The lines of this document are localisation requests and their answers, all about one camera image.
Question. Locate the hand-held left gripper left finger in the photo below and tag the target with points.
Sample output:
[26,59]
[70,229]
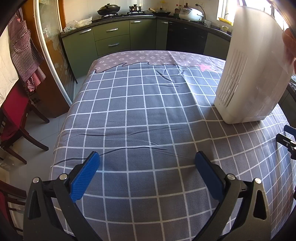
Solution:
[85,176]

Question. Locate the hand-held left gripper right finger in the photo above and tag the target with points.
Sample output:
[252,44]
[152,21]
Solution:
[208,176]

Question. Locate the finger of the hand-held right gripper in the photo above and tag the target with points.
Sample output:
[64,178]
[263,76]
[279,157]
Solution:
[290,129]
[285,141]

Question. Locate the white plastic utensil holder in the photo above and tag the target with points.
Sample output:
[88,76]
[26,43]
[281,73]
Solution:
[254,69]

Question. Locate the red cushioned wooden chair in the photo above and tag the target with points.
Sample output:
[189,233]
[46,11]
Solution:
[9,201]
[13,109]

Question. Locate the blue checked tablecloth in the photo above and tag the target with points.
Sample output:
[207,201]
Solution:
[150,115]

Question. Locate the small mug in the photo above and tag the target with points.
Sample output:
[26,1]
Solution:
[224,28]

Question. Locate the sliding glass door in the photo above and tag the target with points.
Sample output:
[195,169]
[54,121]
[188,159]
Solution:
[53,53]

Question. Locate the yellow drain basket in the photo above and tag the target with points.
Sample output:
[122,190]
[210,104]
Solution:
[224,20]

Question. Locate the white hanging sheet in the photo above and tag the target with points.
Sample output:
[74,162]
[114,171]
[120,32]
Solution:
[5,76]

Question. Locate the green base cabinets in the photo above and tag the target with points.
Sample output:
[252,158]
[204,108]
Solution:
[111,44]

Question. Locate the black built-in appliance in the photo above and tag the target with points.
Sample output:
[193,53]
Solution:
[185,38]

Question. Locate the checked apron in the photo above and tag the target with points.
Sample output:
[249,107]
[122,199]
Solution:
[23,46]

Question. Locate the white plastic bag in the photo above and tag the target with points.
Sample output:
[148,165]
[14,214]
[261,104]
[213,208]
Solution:
[76,25]

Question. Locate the white rice cooker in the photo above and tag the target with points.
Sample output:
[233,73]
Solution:
[190,14]

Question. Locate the gas stove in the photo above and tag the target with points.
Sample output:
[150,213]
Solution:
[126,14]

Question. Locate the black wok with lid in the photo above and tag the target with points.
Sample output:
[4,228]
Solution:
[108,9]

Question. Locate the frying pan with lid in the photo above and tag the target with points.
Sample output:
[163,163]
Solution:
[160,12]

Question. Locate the wall socket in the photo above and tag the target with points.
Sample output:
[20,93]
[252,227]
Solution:
[200,4]

